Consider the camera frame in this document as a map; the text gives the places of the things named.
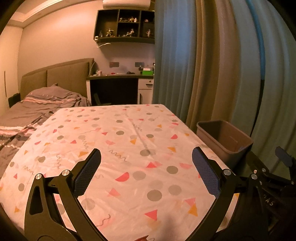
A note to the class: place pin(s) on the brown waste bin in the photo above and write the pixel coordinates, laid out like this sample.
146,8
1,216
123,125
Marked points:
233,155

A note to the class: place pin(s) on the dark wall shelf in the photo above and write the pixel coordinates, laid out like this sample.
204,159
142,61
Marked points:
106,20

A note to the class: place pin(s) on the beige curtain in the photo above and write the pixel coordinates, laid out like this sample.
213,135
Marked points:
208,69

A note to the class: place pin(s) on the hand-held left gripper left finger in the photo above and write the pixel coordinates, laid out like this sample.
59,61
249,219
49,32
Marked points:
89,171

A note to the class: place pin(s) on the white wardrobe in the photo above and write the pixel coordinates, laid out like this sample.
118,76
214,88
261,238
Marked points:
9,58

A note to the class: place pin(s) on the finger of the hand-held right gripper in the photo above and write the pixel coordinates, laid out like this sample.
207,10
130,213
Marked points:
283,157
255,163

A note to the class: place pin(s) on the row of figurines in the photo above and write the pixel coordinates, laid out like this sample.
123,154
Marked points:
129,34

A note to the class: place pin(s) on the dark and white desk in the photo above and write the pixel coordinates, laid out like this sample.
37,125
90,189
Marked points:
113,92

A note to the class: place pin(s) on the pale sheer curtain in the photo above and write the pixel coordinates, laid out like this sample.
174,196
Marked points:
272,58

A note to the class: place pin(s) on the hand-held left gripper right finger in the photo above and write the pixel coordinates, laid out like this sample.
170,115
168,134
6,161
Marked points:
205,171

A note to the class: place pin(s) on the grey wall outlet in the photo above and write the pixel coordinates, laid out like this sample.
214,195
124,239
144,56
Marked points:
139,64
113,64

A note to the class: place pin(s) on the grey striped pillow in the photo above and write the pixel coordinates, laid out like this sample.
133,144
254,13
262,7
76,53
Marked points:
50,93

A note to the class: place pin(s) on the black bedside table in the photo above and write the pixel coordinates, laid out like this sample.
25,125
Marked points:
14,100

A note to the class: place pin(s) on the padded bed headboard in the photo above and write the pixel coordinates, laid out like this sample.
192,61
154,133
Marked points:
64,74

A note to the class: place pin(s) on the white air conditioner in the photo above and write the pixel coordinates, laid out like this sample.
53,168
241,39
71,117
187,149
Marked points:
126,4

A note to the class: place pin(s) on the white mug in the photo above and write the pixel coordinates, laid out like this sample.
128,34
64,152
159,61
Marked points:
99,72

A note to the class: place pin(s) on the blue curtain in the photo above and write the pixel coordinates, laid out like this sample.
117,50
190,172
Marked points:
171,58

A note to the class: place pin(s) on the green box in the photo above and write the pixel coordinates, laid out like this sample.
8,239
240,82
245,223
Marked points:
147,72

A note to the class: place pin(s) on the bed with striped bedding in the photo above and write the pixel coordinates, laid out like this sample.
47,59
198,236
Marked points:
20,122

